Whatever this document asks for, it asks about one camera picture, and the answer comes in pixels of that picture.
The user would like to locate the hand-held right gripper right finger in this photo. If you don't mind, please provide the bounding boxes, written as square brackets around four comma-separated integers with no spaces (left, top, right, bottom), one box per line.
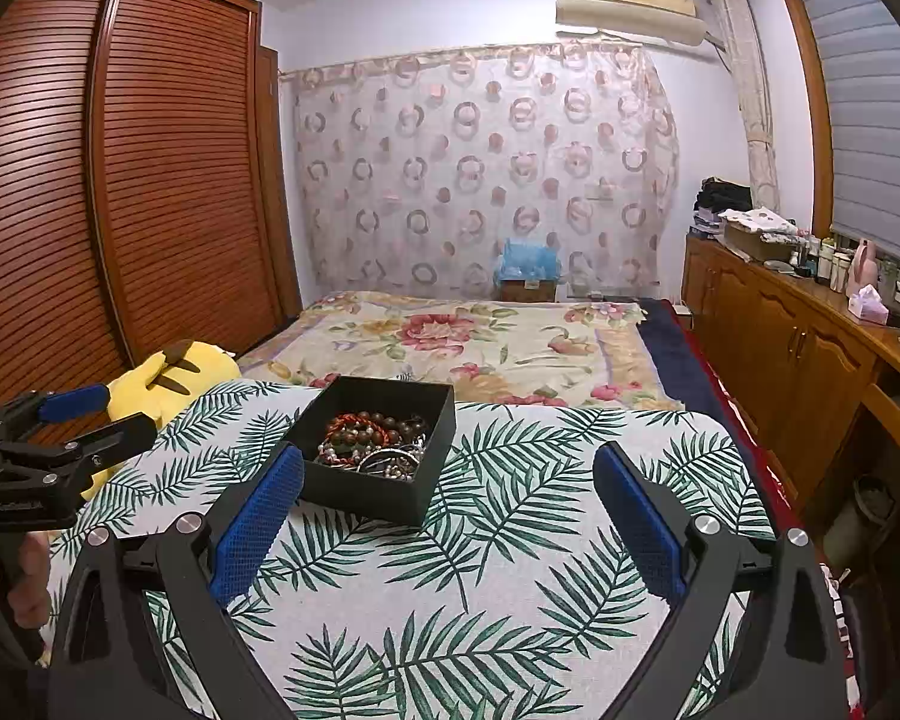
[592,441,852,720]

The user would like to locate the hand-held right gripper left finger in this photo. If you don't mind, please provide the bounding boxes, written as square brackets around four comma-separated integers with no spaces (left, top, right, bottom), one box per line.
[49,441,306,720]

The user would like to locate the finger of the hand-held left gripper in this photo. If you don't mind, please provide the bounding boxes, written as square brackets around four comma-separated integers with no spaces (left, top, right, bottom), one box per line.
[0,382,110,436]
[0,414,157,477]

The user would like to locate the white pearl necklace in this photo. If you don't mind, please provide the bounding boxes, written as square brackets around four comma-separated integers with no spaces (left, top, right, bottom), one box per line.
[316,441,368,466]

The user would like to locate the black jewelry box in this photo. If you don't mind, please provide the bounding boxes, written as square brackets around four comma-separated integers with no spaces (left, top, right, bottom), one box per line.
[283,375,457,527]

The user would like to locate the silver bangle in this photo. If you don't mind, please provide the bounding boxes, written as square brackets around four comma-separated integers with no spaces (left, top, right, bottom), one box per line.
[356,446,425,479]

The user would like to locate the brown wooden bead bracelet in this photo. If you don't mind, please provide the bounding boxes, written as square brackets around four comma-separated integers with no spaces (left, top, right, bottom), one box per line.
[328,411,430,451]

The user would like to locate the person's left hand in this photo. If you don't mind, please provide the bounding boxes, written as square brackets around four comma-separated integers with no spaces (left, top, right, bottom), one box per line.
[4,532,52,627]

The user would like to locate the yellow plush toy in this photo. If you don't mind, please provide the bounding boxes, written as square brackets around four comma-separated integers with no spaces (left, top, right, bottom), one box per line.
[82,340,241,500]

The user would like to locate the dark blue blanket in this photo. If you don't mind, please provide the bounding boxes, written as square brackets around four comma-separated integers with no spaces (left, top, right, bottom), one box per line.
[637,298,728,410]

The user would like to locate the green leaf print cloth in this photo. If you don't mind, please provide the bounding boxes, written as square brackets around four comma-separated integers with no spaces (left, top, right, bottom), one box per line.
[49,381,785,720]

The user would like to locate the wooden slatted wardrobe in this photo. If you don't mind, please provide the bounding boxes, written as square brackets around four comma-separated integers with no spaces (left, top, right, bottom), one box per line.
[0,0,305,421]

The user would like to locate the wooden cabinet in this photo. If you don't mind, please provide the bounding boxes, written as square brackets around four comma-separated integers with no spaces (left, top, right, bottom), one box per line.
[679,232,900,541]

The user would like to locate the grey basin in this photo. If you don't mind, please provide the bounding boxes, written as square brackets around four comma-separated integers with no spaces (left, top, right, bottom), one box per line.
[851,476,897,522]

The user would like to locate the floral blanket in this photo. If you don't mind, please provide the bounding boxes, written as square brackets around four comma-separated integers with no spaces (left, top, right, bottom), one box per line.
[236,289,687,413]

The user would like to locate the small wooden stand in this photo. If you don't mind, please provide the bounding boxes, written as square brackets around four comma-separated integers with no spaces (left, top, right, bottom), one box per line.
[499,277,560,305]

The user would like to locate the blue plastic bag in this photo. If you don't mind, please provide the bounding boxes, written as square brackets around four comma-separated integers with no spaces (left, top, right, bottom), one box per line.
[493,236,563,284]

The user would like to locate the cardboard box with cloth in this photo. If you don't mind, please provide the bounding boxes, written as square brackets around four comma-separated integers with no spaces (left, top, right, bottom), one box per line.
[720,208,800,260]

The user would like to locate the pink tissue box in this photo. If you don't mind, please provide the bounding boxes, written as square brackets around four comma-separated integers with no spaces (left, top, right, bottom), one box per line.
[847,286,890,325]

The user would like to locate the row of cosmetic bottles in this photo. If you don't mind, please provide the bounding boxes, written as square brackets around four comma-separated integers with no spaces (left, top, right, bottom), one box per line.
[791,236,856,293]

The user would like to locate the stack of folded clothes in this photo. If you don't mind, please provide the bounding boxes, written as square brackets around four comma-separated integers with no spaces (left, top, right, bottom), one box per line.
[691,178,755,237]

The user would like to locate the pink jug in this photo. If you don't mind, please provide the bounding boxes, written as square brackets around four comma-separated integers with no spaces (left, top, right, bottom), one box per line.
[844,240,878,293]

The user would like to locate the beige side curtain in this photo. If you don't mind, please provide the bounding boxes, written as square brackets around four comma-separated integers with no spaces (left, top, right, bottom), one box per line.
[705,0,785,215]

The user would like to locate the beige air conditioner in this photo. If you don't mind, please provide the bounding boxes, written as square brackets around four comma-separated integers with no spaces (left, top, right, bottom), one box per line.
[555,0,710,53]

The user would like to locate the wooden window frame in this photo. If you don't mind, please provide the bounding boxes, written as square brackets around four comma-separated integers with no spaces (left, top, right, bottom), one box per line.
[772,0,833,241]

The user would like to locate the ring patterned curtain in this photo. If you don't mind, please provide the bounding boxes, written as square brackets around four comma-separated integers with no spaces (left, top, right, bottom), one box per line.
[281,41,680,301]

